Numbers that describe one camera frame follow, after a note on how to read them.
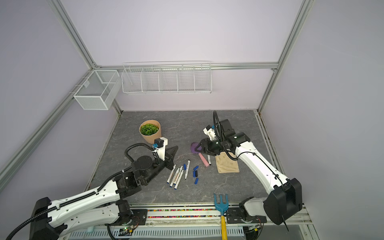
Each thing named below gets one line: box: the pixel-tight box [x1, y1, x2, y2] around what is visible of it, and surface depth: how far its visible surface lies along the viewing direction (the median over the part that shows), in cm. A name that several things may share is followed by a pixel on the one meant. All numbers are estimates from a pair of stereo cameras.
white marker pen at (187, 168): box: [184, 159, 191, 180], surface depth 91 cm
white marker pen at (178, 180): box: [174, 169, 184, 190], surface depth 86 cm
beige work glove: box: [215, 151, 240, 173], surface depth 93 cm
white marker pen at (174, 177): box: [169, 167, 180, 188], surface depth 87 cm
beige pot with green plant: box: [138, 119, 162, 144], surface depth 96 cm
